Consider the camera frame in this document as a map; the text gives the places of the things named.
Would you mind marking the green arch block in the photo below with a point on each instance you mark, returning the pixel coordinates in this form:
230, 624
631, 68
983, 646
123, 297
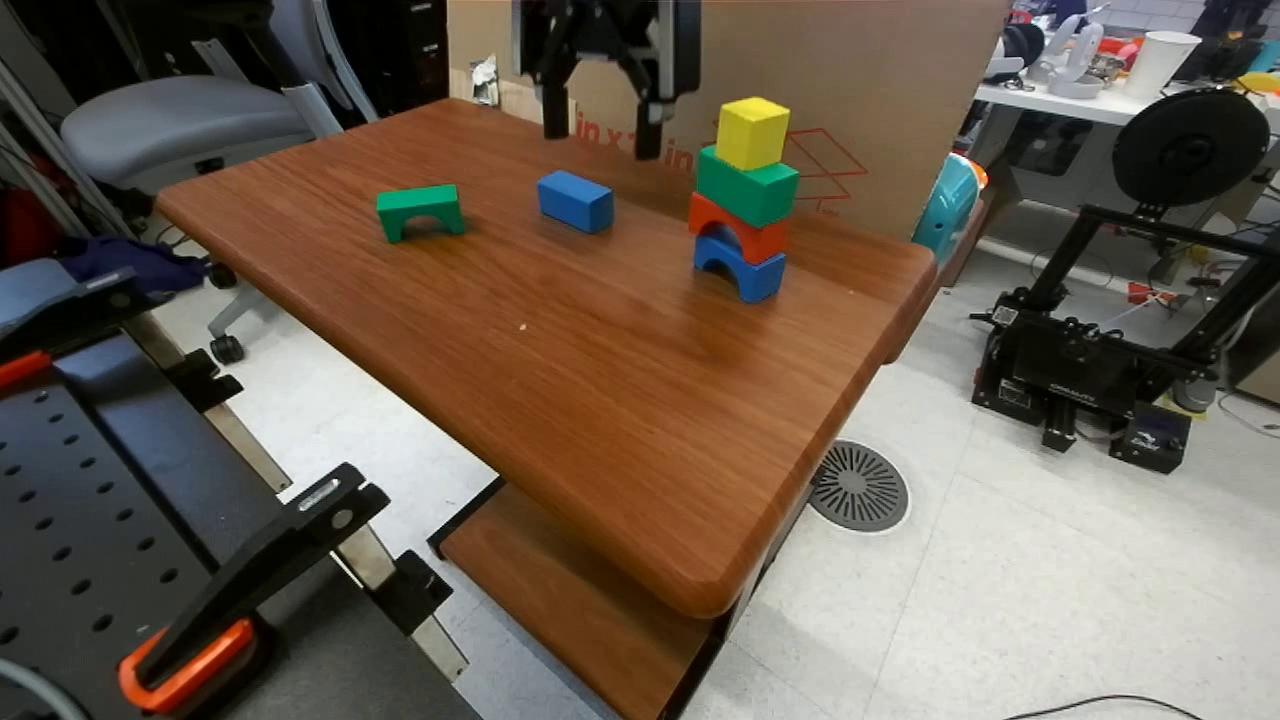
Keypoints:
422, 207

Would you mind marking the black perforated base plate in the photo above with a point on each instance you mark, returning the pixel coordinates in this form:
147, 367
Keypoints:
81, 532

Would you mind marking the dark blue cloth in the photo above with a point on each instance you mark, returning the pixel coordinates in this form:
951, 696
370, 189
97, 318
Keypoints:
124, 260

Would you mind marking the grey office chair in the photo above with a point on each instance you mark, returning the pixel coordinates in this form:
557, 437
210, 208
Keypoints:
184, 126

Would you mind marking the blue arch block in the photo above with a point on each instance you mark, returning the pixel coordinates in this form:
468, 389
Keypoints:
757, 278

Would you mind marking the cluttered white background table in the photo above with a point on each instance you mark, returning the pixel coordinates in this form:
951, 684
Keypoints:
1104, 83

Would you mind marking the black cabinet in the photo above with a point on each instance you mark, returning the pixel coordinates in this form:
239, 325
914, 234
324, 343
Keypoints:
384, 46

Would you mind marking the black 3D printer frame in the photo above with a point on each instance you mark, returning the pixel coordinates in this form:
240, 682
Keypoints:
1080, 362

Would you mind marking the crumpled white cloth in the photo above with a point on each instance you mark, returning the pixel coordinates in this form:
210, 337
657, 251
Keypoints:
483, 83

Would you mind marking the green rectangular block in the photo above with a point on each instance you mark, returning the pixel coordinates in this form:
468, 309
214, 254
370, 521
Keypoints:
744, 189

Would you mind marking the wooden table lower shelf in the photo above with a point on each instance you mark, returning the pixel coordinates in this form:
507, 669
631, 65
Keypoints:
573, 619

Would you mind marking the yellow cube block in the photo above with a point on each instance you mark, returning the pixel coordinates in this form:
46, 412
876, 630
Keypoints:
752, 128

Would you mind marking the round metal floor drain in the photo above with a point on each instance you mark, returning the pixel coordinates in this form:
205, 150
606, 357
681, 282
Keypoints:
860, 484

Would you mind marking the large cardboard box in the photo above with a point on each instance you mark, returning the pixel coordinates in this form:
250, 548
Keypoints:
866, 83

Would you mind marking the blue rectangular block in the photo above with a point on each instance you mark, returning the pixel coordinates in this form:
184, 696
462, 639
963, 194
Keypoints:
577, 202

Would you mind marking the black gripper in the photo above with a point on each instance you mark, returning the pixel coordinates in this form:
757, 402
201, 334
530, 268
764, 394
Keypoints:
606, 31

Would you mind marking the black filament spool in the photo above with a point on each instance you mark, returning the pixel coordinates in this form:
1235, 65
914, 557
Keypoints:
1190, 145

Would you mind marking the red arch block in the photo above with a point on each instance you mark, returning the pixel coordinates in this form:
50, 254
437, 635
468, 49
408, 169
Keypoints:
757, 242

